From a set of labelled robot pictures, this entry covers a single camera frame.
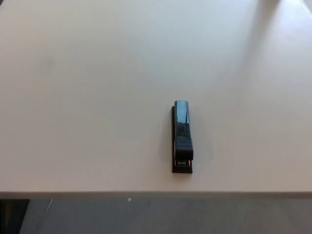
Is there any black desk stapler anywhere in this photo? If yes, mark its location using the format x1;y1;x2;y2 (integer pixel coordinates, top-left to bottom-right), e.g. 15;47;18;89
171;99;195;175

